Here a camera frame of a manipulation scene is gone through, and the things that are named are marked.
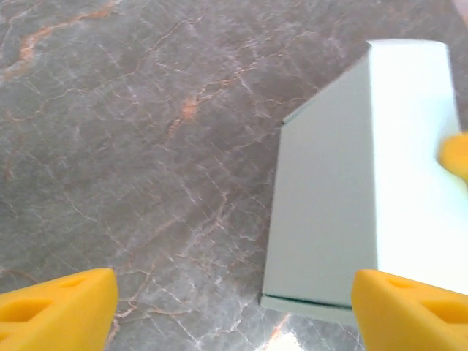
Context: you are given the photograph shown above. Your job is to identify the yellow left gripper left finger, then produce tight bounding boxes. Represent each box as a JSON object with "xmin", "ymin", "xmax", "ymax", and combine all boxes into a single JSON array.
[{"xmin": 0, "ymin": 268, "xmax": 120, "ymax": 351}]

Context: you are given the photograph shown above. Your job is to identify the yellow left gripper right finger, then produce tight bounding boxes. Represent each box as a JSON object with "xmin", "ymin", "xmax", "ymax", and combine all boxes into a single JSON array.
[{"xmin": 354, "ymin": 269, "xmax": 468, "ymax": 351}]

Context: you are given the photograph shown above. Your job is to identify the mint green paper box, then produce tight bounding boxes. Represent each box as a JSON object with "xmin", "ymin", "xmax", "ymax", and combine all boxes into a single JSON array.
[{"xmin": 260, "ymin": 38, "xmax": 468, "ymax": 326}]

